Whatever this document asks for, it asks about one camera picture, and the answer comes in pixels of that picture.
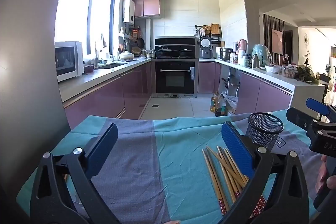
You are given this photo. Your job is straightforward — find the white microwave oven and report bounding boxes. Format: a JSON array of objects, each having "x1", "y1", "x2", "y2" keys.
[{"x1": 55, "y1": 41, "x2": 85, "y2": 82}]

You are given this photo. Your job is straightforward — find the black stove hood unit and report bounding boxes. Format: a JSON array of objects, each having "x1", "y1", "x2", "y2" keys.
[{"x1": 155, "y1": 37, "x2": 196, "y2": 59}]

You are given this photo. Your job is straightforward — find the oil bottles on floor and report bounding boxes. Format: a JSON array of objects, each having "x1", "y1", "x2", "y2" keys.
[{"x1": 214, "y1": 94, "x2": 226, "y2": 117}]

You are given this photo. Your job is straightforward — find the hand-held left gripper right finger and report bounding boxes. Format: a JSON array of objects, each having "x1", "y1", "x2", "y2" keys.
[{"x1": 221, "y1": 121, "x2": 318, "y2": 224}]

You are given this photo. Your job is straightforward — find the white water heater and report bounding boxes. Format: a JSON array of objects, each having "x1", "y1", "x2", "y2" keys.
[{"x1": 122, "y1": 0, "x2": 135, "y2": 24}]

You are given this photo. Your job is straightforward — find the grey refrigerator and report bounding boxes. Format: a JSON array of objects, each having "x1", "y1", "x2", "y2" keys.
[{"x1": 0, "y1": 0, "x2": 75, "y2": 201}]

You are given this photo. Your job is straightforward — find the green leafy vegetables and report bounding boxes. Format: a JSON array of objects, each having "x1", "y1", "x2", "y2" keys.
[{"x1": 295, "y1": 67, "x2": 320, "y2": 85}]

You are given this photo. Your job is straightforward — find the white casserole pot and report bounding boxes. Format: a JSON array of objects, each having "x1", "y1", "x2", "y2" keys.
[{"x1": 119, "y1": 51, "x2": 135, "y2": 61}]

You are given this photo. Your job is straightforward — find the yellow oil bottle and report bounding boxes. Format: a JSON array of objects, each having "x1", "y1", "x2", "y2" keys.
[{"x1": 210, "y1": 91, "x2": 220, "y2": 113}]

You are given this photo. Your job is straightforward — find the black lidded wok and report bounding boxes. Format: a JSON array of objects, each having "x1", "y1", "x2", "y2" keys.
[
  {"x1": 178, "y1": 48, "x2": 195, "y2": 57},
  {"x1": 156, "y1": 47, "x2": 173, "y2": 58}
]

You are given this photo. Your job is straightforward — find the person's right hand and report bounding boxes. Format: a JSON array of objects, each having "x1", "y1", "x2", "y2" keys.
[{"x1": 315, "y1": 155, "x2": 336, "y2": 195}]

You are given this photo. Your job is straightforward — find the pink thermos jug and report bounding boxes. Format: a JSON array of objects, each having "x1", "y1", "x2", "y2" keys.
[{"x1": 238, "y1": 39, "x2": 247, "y2": 57}]

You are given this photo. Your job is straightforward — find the mint green appliance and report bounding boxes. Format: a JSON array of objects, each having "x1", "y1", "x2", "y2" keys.
[{"x1": 252, "y1": 45, "x2": 269, "y2": 67}]

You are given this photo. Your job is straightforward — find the bunch of wooden chopsticks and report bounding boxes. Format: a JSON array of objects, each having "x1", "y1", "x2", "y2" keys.
[{"x1": 202, "y1": 145, "x2": 266, "y2": 217}]

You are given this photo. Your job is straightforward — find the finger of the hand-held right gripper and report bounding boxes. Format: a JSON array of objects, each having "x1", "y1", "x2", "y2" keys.
[
  {"x1": 286, "y1": 108, "x2": 319, "y2": 138},
  {"x1": 306, "y1": 97, "x2": 336, "y2": 123}
]

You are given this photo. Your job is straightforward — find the grey rice cooker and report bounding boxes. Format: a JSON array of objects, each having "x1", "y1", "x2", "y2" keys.
[{"x1": 197, "y1": 36, "x2": 213, "y2": 59}]

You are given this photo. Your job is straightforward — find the pink lower kitchen cabinets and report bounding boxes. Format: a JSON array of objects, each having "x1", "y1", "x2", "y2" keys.
[
  {"x1": 198, "y1": 61, "x2": 293, "y2": 123},
  {"x1": 64, "y1": 60, "x2": 153, "y2": 130}
]

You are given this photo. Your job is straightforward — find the striped wall panel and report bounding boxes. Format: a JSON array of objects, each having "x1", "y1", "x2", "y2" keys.
[{"x1": 263, "y1": 13, "x2": 285, "y2": 55}]

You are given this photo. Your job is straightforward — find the steel kitchen faucet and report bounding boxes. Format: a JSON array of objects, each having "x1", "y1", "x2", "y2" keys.
[{"x1": 94, "y1": 40, "x2": 106, "y2": 67}]

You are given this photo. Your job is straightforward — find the white plastic bag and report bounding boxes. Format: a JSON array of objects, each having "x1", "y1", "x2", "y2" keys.
[{"x1": 225, "y1": 95, "x2": 238, "y2": 115}]

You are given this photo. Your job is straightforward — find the steel cooking pot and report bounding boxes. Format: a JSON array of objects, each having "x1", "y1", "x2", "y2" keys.
[{"x1": 219, "y1": 47, "x2": 234, "y2": 61}]

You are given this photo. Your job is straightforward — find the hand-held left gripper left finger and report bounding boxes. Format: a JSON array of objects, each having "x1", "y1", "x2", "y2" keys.
[{"x1": 29, "y1": 123, "x2": 121, "y2": 224}]

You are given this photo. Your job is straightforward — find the teal and grey tablecloth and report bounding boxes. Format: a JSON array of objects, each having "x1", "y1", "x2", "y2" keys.
[{"x1": 16, "y1": 115, "x2": 336, "y2": 224}]

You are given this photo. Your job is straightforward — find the black mesh pen holder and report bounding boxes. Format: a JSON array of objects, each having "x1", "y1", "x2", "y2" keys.
[{"x1": 245, "y1": 112, "x2": 284, "y2": 155}]

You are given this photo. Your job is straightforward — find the clear egg container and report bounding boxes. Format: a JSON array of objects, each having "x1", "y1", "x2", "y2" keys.
[{"x1": 282, "y1": 65, "x2": 299, "y2": 79}]

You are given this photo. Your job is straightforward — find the kitchen window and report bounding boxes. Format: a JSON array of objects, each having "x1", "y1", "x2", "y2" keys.
[{"x1": 55, "y1": 0, "x2": 119, "y2": 58}]

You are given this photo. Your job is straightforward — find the black built-in oven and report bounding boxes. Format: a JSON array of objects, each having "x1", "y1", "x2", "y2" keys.
[{"x1": 155, "y1": 59, "x2": 196, "y2": 95}]

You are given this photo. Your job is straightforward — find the pink wall cabinet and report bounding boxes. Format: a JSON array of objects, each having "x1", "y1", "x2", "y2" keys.
[{"x1": 131, "y1": 0, "x2": 161, "y2": 18}]

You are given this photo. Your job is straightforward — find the pink wall picture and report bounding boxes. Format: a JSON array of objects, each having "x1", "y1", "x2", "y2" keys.
[{"x1": 271, "y1": 29, "x2": 284, "y2": 55}]

